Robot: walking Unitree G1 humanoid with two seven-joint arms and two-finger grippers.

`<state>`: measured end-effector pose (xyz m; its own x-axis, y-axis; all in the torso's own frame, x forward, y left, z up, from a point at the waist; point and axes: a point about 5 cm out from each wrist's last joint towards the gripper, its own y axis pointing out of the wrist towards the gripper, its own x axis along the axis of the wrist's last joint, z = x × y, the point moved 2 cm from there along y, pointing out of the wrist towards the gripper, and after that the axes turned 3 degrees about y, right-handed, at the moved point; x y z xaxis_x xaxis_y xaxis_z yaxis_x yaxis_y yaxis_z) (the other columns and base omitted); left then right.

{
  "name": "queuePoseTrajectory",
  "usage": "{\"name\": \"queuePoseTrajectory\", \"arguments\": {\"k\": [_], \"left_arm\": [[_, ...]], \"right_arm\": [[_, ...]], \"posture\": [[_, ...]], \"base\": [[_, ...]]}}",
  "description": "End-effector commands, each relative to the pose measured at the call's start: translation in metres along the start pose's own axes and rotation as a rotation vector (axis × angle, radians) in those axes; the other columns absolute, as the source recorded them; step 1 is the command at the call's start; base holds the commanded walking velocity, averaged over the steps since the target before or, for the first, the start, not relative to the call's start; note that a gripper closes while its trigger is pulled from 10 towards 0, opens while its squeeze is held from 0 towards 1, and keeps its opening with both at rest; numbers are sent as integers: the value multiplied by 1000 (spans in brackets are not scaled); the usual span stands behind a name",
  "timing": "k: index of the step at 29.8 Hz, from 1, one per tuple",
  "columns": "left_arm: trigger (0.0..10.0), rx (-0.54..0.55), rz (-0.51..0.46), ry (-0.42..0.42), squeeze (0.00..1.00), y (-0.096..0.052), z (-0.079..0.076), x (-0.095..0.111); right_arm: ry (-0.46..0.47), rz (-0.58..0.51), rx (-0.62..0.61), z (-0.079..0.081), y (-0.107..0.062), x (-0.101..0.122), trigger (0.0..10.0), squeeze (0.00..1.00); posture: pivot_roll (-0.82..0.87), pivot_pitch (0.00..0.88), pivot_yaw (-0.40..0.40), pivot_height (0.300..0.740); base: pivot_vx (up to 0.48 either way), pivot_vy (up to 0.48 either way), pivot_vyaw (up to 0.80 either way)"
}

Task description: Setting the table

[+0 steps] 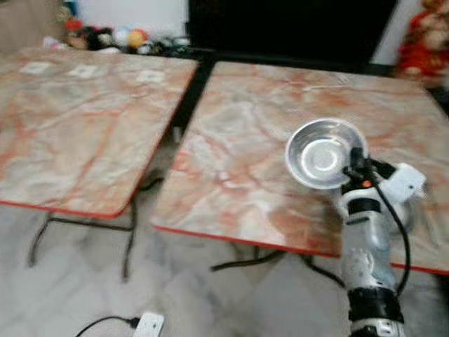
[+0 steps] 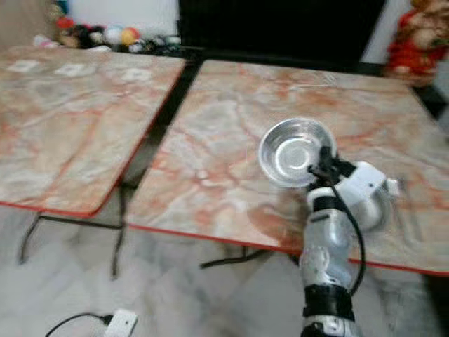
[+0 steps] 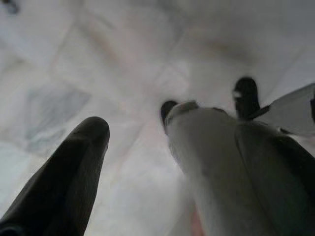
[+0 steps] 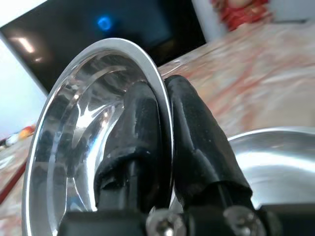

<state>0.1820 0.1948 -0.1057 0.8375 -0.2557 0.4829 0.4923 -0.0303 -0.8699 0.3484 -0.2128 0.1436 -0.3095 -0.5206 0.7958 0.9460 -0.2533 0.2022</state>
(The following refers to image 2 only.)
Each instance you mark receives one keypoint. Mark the steel bowl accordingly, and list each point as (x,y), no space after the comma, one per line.
(287,151)
(379,210)

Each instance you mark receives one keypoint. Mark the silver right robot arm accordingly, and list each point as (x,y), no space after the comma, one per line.
(323,246)

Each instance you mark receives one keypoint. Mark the marble pattern folding table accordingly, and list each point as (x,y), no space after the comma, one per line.
(70,126)
(217,154)

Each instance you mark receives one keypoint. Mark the black television screen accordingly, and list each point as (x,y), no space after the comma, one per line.
(280,24)

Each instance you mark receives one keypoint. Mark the large red plush figure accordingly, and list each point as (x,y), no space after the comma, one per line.
(417,45)

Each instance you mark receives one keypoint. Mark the brown cardboard panel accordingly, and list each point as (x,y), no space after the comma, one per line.
(21,21)

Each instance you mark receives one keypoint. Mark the white square table sticker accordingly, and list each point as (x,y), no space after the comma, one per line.
(137,74)
(72,69)

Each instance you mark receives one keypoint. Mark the small red plush toy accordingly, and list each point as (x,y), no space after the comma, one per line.
(64,27)

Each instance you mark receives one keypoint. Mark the black plush toy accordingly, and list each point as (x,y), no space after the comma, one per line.
(90,36)

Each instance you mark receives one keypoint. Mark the yellow orange toy ball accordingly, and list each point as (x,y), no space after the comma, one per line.
(130,35)

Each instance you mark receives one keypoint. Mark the white toy ball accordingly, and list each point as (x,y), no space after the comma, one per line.
(112,34)

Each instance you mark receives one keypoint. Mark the white power strip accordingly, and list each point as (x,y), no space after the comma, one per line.
(121,324)

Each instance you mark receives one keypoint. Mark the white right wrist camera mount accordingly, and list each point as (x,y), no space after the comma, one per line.
(365,181)

